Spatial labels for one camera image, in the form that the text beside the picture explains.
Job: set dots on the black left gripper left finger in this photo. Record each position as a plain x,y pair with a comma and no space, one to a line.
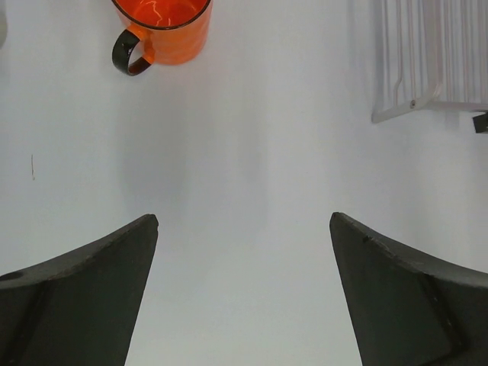
79,308

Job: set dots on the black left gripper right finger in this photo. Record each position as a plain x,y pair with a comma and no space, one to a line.
408,307

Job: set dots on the orange mug black handle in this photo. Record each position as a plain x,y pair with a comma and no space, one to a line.
163,32

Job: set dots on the clear acrylic dish rack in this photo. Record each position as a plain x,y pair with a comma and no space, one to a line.
430,55

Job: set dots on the black binder clip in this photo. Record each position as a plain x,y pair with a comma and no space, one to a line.
480,122

